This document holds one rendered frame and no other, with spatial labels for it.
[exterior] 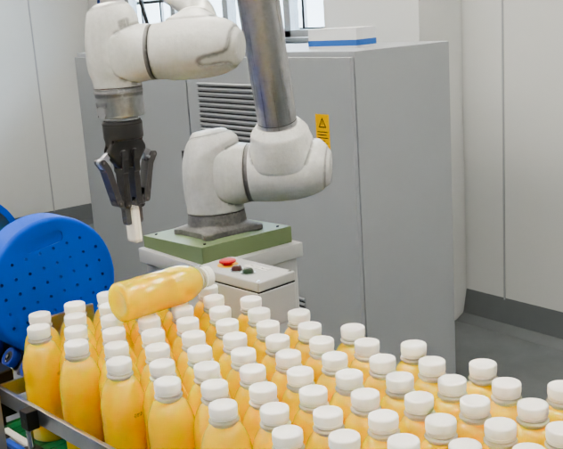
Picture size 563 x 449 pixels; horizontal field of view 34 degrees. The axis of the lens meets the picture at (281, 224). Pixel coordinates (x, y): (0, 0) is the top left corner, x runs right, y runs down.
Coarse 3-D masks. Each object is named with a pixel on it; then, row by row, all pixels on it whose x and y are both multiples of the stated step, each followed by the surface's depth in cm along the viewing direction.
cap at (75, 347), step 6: (66, 342) 149; (72, 342) 149; (78, 342) 149; (84, 342) 148; (66, 348) 147; (72, 348) 147; (78, 348) 147; (84, 348) 148; (66, 354) 148; (72, 354) 147; (78, 354) 147; (84, 354) 148
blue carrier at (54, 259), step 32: (0, 224) 228; (32, 224) 180; (64, 224) 184; (0, 256) 176; (32, 256) 180; (64, 256) 185; (96, 256) 190; (0, 288) 176; (32, 288) 182; (64, 288) 186; (96, 288) 191; (0, 320) 177
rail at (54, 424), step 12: (0, 396) 164; (12, 396) 160; (12, 408) 161; (36, 408) 154; (48, 420) 152; (60, 420) 149; (60, 432) 149; (72, 432) 146; (84, 432) 144; (72, 444) 147; (84, 444) 144; (96, 444) 141
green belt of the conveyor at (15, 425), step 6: (12, 420) 169; (18, 420) 169; (6, 426) 167; (12, 426) 167; (18, 426) 166; (18, 432) 164; (24, 432) 164; (42, 444) 159; (48, 444) 159; (54, 444) 158; (60, 444) 158; (66, 444) 158
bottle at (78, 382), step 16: (64, 368) 148; (80, 368) 147; (96, 368) 149; (64, 384) 147; (80, 384) 147; (96, 384) 148; (64, 400) 148; (80, 400) 147; (96, 400) 149; (64, 416) 149; (80, 416) 148; (96, 416) 149; (96, 432) 149
